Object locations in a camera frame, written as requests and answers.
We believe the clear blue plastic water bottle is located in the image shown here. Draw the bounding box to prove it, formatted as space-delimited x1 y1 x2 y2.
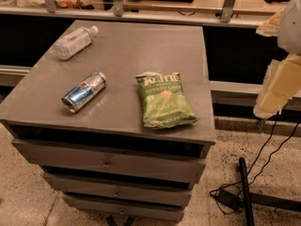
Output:
53 25 98 60

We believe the green kettle chips bag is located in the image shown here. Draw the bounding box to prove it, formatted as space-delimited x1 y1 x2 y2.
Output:
135 72 198 129

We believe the black power cable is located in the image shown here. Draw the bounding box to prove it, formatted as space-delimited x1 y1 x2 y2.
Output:
209 111 301 216

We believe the grey drawer cabinet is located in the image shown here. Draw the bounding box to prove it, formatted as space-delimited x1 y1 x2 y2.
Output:
1 22 215 221

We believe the black power adapter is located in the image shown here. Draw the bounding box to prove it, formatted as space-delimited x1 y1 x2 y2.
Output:
217 189 244 210

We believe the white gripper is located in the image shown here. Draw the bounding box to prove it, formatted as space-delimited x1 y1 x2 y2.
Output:
253 0 301 119

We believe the black metal stand leg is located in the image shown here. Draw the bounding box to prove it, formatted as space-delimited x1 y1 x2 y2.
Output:
239 157 255 226

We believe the glass railing with metal brackets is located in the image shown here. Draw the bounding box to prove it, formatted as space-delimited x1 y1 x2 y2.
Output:
0 0 287 27

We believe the blue silver redbull can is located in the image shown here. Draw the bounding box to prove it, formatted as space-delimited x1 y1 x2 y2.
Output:
61 72 106 113

